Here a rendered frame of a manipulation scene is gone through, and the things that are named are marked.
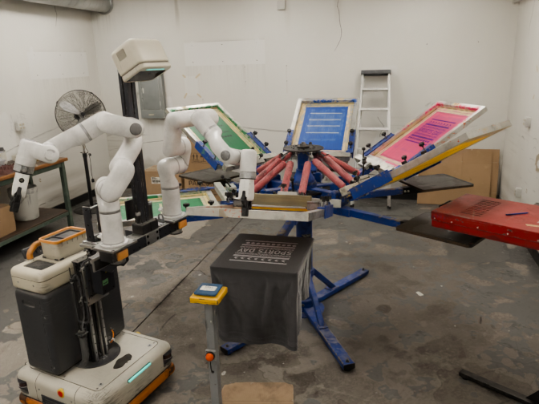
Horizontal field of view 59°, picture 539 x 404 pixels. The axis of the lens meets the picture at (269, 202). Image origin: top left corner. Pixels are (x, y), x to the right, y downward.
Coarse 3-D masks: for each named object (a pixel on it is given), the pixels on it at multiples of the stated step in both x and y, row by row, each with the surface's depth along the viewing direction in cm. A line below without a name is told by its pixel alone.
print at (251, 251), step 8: (248, 240) 270; (256, 240) 269; (264, 240) 269; (240, 248) 259; (248, 248) 258; (256, 248) 258; (264, 248) 258; (272, 248) 257; (280, 248) 257; (288, 248) 257; (240, 256) 249; (248, 256) 249; (256, 256) 248; (264, 256) 248; (272, 256) 248; (280, 256) 247; (288, 256) 247; (280, 264) 238
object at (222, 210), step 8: (192, 208) 224; (200, 208) 223; (208, 208) 222; (216, 208) 221; (224, 208) 221; (232, 208) 278; (240, 208) 292; (224, 216) 220; (232, 216) 219; (240, 216) 218; (248, 216) 217; (256, 216) 216; (264, 216) 215; (272, 216) 215; (280, 216) 214; (288, 216) 213; (296, 216) 212; (304, 216) 211; (312, 216) 220; (320, 216) 245
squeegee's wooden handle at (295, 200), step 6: (258, 198) 276; (264, 198) 275; (270, 198) 274; (276, 198) 274; (282, 198) 273; (288, 198) 272; (294, 198) 271; (300, 198) 270; (306, 198) 269; (258, 204) 276; (264, 204) 276; (270, 204) 275; (276, 204) 274; (282, 204) 273; (288, 204) 272; (294, 204) 271; (300, 204) 270; (306, 204) 269
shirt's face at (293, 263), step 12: (240, 240) 270; (276, 240) 269; (288, 240) 268; (300, 240) 267; (228, 252) 254; (300, 252) 251; (216, 264) 240; (228, 264) 240; (240, 264) 239; (252, 264) 239; (264, 264) 238; (288, 264) 238; (300, 264) 237
